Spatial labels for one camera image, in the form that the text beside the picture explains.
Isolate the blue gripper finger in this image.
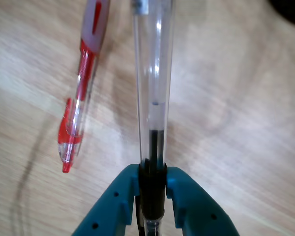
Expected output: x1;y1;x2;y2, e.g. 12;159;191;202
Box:
166;166;240;236
71;164;141;236

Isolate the clear stick pen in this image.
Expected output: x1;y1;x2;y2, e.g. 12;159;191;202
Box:
130;0;175;236

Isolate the red retractable pen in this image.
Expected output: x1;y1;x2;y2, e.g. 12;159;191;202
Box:
57;0;111;174

